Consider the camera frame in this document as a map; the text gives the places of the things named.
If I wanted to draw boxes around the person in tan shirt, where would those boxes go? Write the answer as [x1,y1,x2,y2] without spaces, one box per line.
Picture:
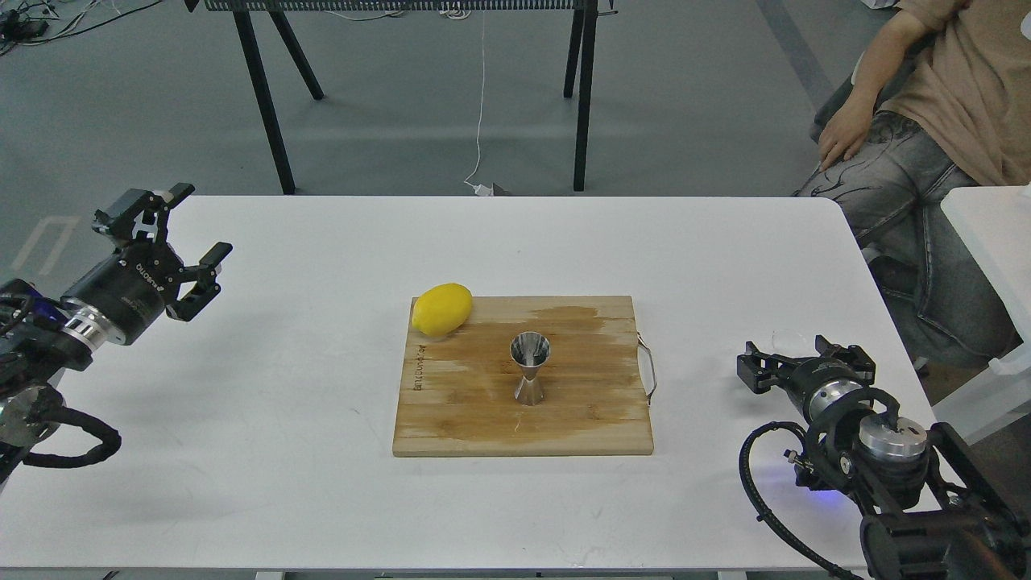
[798,1,1030,368]

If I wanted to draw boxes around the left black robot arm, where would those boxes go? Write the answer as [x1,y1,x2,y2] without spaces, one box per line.
[1,183,232,479]

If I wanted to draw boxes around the black cables on floor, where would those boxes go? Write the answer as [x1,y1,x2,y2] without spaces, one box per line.
[0,0,166,57]

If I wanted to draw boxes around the black metal frame table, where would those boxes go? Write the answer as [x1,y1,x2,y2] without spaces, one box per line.
[184,1,616,195]

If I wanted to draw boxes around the white side table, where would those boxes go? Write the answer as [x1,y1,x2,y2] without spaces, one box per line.
[933,186,1030,444]

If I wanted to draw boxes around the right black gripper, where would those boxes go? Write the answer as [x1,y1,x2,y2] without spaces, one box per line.
[736,335,876,425]

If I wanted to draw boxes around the wooden cutting board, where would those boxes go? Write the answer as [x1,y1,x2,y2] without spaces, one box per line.
[391,295,654,458]

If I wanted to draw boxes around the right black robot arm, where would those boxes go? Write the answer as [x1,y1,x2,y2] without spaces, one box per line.
[737,335,1029,579]

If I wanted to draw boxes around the small clear glass cup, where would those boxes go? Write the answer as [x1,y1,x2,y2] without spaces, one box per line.
[771,328,814,359]

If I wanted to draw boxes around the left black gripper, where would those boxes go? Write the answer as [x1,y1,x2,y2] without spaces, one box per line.
[61,183,234,346]

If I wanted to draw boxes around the yellow lemon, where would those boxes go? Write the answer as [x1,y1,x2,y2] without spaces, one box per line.
[410,283,474,338]

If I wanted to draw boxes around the steel double jigger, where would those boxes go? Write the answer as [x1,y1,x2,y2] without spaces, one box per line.
[511,331,551,405]

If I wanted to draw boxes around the white hanging cable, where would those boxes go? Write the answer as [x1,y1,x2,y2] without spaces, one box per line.
[463,10,495,197]

